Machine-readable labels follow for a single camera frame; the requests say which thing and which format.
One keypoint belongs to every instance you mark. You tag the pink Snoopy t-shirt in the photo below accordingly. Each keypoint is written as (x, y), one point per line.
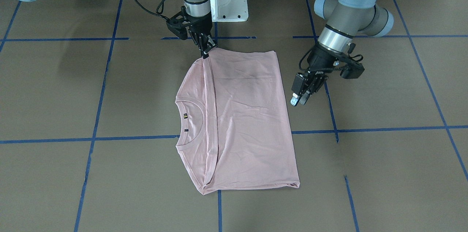
(235, 130)

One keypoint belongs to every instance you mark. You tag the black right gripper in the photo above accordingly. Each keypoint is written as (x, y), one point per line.
(200, 26)

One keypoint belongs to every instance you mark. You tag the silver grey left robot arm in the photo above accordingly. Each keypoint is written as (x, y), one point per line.
(334, 46)

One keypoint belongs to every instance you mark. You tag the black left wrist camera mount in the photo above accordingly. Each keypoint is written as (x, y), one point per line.
(353, 67)

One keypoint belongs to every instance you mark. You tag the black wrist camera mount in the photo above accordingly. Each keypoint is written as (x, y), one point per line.
(353, 67)
(179, 23)

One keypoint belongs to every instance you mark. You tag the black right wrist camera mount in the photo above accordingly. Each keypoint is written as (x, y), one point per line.
(179, 23)

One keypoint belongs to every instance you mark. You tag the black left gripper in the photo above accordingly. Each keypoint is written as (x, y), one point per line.
(320, 57)

